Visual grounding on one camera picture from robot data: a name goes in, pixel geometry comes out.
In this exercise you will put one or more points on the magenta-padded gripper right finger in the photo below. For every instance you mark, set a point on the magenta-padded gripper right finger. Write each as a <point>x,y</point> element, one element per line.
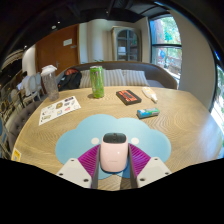
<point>153,171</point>

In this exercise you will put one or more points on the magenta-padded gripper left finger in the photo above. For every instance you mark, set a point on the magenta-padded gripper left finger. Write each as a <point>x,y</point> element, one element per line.
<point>73,173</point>

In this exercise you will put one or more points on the pink computer mouse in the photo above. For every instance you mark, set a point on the pink computer mouse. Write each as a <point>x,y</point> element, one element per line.
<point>114,155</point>

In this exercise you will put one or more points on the blue cloud-shaped mouse pad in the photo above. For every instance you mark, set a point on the blue cloud-shaped mouse pad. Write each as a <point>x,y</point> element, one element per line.
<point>83,136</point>

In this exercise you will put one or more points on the small teal pack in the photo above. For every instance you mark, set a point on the small teal pack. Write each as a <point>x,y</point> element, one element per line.
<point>148,113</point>

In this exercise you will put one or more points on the yellow and white card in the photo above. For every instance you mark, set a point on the yellow and white card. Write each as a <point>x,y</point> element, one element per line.
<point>15,155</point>

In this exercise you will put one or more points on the white sticker sheet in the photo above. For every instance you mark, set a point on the white sticker sheet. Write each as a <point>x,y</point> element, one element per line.
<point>60,110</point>

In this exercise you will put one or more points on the white tube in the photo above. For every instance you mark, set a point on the white tube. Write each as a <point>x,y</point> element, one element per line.
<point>149,94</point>

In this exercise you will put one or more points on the black and red box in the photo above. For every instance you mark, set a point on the black and red box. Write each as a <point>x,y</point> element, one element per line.
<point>128,97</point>

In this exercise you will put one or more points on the blue oval-back chairs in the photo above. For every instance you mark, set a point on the blue oval-back chairs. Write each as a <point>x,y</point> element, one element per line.
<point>2,133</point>

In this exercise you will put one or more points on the clear shaker bottle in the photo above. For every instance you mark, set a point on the clear shaker bottle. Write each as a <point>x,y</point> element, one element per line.
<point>50,85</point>

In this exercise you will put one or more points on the green drink can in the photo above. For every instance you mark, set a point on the green drink can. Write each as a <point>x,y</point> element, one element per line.
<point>97,83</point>

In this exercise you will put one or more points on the black backpack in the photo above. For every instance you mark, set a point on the black backpack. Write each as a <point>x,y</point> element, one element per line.
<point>70,80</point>

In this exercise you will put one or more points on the striped cushion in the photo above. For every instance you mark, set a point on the striped cushion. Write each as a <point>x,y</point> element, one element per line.
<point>113,78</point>
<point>136,78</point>

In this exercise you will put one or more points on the large window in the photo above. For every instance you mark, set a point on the large window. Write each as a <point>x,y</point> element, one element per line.
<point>218,100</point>
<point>166,46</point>

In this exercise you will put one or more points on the white oval-back chair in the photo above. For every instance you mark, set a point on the white oval-back chair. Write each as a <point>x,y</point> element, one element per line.
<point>33,85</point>

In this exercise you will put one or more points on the grey curved sofa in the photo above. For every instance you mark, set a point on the grey curved sofa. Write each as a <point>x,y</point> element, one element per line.
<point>156,71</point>

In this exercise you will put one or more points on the brown wooden door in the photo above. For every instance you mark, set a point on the brown wooden door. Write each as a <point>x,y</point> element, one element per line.
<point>53,53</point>

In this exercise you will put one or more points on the glass-door cabinet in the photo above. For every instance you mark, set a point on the glass-door cabinet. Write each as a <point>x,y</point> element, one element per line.
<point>126,45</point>

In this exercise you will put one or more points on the white door sign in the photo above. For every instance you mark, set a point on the white door sign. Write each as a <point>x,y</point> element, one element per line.
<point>67,42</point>

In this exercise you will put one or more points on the ceiling spot lights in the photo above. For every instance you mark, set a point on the ceiling spot lights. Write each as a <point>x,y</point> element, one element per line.
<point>54,27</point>

